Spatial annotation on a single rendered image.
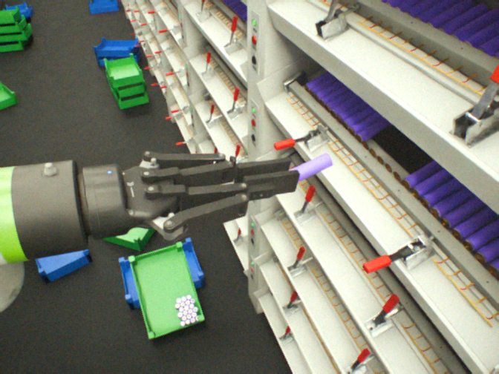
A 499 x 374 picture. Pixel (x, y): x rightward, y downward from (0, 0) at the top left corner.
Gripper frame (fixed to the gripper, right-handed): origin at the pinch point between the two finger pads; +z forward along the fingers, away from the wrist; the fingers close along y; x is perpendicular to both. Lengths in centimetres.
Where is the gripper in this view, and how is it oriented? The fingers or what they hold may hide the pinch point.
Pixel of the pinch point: (266, 178)
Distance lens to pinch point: 45.1
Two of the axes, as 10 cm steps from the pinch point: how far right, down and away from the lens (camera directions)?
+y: 3.7, 6.4, -6.8
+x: 1.4, -7.6, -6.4
